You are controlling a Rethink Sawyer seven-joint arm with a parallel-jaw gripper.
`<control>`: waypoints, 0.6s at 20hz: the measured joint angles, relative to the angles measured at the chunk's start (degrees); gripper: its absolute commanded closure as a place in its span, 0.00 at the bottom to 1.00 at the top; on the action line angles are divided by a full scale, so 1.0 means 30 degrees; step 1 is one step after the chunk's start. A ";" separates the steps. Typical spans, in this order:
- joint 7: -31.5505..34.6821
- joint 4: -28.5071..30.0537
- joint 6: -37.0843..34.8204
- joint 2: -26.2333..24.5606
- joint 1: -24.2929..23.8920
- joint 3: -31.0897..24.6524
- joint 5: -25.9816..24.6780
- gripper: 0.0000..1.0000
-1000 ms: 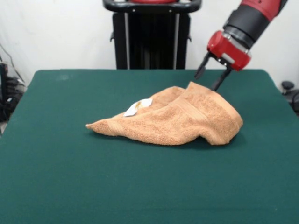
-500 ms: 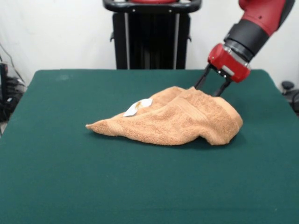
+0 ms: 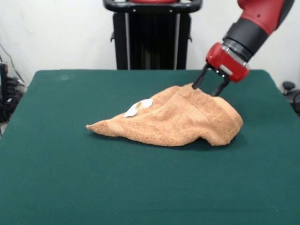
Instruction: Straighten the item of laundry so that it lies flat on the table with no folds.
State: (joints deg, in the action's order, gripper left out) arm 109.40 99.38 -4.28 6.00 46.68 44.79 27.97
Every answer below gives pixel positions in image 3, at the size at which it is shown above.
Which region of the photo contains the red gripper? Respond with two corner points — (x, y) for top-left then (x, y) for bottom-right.
(191, 42), (250, 97)

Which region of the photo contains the peach terry towel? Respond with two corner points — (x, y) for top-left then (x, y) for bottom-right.
(85, 83), (244, 147)

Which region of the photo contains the black office chair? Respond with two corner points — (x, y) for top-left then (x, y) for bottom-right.
(282, 81), (300, 118)

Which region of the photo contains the dark green table cloth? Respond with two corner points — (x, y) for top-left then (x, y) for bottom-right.
(0, 69), (300, 225)

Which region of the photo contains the black bag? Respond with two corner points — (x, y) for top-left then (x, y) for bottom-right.
(0, 95), (18, 123)

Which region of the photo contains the black box with red mark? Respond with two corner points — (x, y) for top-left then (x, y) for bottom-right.
(0, 62), (9, 104)

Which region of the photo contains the black robot pedestal with handle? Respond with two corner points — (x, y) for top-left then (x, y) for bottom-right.
(102, 0), (202, 70)

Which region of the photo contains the black cable bundle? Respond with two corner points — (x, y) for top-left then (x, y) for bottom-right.
(6, 76), (27, 95)

